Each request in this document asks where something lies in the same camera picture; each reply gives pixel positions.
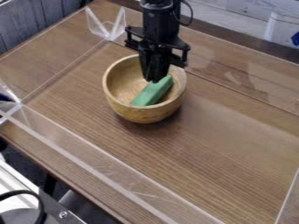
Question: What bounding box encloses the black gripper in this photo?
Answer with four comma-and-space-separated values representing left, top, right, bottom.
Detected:
125, 2, 191, 82

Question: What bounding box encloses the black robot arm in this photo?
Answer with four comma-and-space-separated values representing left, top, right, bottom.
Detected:
125, 0, 192, 83

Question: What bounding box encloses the green rectangular block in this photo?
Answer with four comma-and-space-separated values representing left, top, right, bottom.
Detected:
131, 75, 173, 106

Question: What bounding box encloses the brown wooden bowl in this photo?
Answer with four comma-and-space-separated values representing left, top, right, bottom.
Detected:
103, 54, 187, 123

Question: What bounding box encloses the white container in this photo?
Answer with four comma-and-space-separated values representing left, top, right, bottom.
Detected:
264, 12, 299, 49

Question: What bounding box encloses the clear acrylic front barrier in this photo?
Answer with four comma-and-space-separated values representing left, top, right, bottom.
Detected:
0, 80, 224, 224

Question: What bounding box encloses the clear acrylic corner bracket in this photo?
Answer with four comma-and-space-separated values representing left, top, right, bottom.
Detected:
84, 7, 127, 41

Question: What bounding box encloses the grey metal bracket with screw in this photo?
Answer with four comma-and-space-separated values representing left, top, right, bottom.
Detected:
39, 190, 87, 224

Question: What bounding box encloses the black cable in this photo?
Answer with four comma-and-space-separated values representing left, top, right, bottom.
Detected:
0, 189, 49, 224

